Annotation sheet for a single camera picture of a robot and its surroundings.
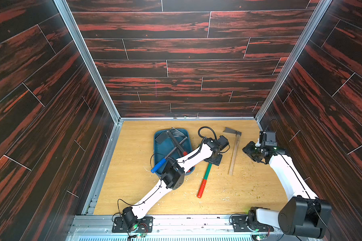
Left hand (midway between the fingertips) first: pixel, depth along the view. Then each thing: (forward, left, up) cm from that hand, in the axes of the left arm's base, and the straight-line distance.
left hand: (216, 162), depth 95 cm
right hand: (+2, -16, +13) cm, 21 cm away
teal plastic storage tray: (+14, +30, +1) cm, 33 cm away
